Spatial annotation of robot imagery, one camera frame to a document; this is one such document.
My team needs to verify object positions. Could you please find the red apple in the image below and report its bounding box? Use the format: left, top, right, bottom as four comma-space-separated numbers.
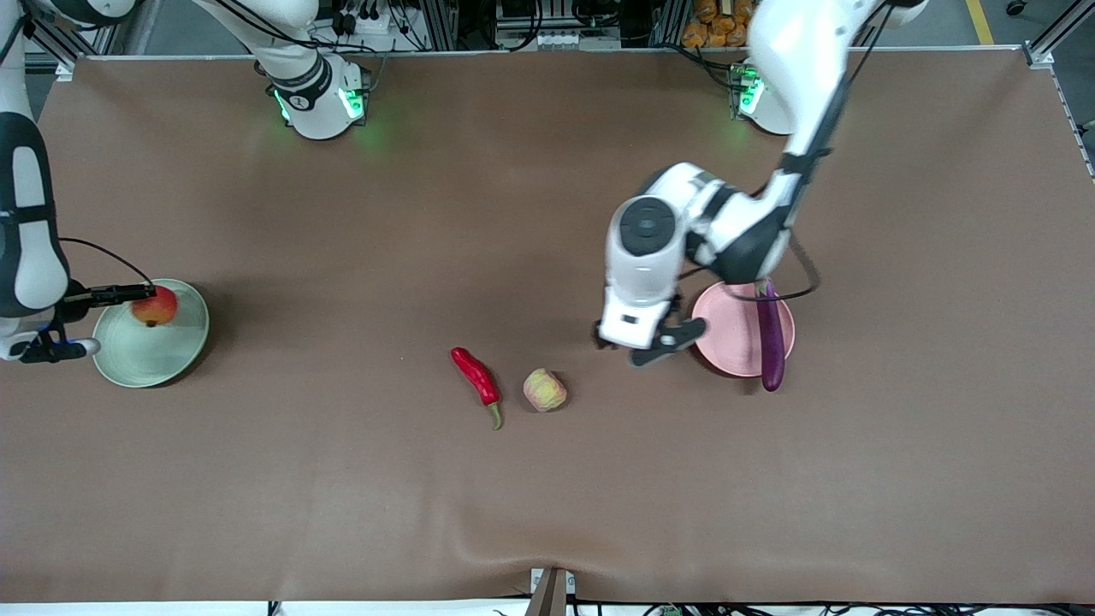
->
131, 287, 179, 328

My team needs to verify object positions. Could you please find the yellow-green peach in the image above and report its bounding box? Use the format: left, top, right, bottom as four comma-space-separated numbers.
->
523, 368, 568, 413

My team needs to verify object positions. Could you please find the red chili pepper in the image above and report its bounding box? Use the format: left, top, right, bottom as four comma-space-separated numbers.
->
451, 346, 504, 431

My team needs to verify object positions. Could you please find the purple eggplant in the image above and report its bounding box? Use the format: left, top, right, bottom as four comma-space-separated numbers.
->
753, 278, 786, 393

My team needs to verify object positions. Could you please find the pale green round plate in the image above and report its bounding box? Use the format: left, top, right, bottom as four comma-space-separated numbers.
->
92, 279, 210, 389

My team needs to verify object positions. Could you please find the pink round plate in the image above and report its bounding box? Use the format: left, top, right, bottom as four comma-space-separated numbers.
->
690, 281, 796, 378

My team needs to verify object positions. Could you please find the brown table mat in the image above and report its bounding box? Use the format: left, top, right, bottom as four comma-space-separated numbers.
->
0, 47, 1095, 604

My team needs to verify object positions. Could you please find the pile of orange toy fruit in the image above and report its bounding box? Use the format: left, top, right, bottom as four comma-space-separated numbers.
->
682, 0, 758, 49

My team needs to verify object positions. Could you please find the white power strip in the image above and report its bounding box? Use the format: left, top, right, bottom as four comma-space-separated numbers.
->
334, 0, 386, 35

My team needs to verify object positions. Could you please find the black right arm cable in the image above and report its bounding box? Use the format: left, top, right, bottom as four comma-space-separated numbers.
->
58, 238, 155, 287

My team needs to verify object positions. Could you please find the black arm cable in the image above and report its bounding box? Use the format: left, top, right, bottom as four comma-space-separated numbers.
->
680, 235, 822, 305
58, 238, 155, 287

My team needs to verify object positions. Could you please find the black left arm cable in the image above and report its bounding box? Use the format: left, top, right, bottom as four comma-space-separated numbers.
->
680, 235, 822, 305

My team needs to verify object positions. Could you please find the aluminium frame post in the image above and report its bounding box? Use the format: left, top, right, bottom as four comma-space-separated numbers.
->
21, 17, 78, 82
1024, 0, 1095, 68

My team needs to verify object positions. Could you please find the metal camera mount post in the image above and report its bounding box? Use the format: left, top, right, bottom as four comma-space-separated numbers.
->
529, 567, 576, 616

